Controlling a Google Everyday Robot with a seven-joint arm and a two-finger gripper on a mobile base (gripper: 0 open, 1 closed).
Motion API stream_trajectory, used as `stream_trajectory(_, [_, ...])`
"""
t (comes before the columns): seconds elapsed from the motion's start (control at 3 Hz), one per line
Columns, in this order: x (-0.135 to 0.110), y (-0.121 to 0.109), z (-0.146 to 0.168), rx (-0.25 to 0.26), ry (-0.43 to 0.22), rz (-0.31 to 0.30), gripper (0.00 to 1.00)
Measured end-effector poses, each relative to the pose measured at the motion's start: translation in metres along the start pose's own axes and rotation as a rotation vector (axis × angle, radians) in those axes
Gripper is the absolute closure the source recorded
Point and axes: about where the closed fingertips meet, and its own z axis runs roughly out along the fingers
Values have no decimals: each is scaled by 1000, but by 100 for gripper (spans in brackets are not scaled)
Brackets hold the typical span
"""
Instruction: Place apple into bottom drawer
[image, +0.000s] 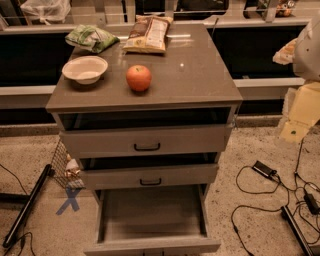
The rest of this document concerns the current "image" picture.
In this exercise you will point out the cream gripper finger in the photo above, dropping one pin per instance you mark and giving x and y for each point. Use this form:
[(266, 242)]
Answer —
[(285, 55), (301, 111)]

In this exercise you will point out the top drawer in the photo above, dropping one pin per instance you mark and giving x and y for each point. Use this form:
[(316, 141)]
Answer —
[(146, 141)]

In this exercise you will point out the black floor bar left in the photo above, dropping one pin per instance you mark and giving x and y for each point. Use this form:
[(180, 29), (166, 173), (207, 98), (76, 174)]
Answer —
[(27, 202)]

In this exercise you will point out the green snack bag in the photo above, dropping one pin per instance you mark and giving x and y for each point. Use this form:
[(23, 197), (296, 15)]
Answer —
[(91, 38)]

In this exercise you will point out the middle drawer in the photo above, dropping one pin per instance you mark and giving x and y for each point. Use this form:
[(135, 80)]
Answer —
[(149, 176)]

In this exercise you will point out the black floor bar right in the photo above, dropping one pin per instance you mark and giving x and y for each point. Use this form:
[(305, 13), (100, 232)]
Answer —
[(287, 215)]

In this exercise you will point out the clear plastic bag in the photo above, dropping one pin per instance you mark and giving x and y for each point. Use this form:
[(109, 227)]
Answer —
[(47, 11)]

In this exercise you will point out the blue tape cross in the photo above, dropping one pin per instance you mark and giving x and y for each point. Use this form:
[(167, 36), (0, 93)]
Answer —
[(70, 201)]

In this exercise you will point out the wire mesh basket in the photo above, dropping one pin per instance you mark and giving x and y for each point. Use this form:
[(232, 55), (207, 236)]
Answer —
[(65, 169)]

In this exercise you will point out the red apple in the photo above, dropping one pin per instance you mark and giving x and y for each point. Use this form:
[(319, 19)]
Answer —
[(138, 78)]

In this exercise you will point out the white bowl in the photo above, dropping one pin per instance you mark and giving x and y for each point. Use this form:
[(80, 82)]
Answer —
[(85, 70)]

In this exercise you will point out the grey drawer cabinet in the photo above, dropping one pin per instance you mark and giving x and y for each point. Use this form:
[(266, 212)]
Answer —
[(151, 120)]

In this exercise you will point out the brown white chip bag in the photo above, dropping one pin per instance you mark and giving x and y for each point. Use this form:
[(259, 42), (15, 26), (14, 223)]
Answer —
[(148, 35)]

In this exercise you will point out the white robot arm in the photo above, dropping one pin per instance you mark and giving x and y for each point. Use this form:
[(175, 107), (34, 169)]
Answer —
[(304, 53)]

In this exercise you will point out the black floor bar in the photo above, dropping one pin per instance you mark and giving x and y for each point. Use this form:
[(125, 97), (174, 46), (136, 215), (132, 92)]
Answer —
[(287, 215), (27, 202)]

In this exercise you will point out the bottom drawer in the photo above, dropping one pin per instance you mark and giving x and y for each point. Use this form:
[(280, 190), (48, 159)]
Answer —
[(152, 221)]

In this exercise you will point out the drawer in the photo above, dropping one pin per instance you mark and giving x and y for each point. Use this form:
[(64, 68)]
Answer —
[(146, 141), (152, 221), (149, 176)]

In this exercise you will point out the black power adapter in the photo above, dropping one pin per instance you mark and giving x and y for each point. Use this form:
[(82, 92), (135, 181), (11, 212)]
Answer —
[(263, 170), (312, 204)]

